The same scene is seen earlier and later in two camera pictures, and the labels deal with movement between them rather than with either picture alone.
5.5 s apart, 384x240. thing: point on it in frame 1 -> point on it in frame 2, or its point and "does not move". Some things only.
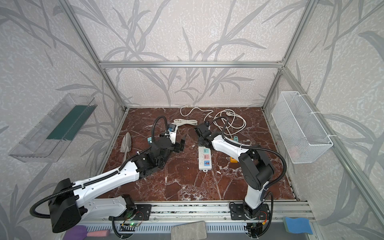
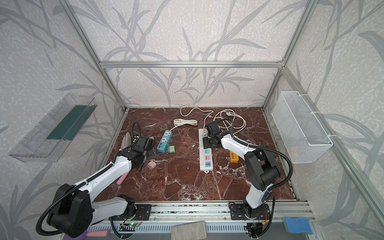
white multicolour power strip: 205,159 does not move
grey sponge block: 196,230 does not move
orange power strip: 233,160 does not move
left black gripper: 177,145 -> 147,147
